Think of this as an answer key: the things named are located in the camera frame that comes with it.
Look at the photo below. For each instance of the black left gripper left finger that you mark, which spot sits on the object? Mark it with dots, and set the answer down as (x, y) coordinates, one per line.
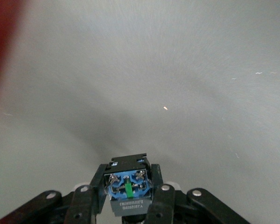
(96, 191)

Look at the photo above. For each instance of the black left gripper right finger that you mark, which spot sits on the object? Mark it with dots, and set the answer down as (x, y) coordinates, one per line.
(158, 193)

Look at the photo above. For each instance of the red cap push button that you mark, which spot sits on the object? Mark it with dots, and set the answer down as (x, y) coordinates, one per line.
(128, 186)

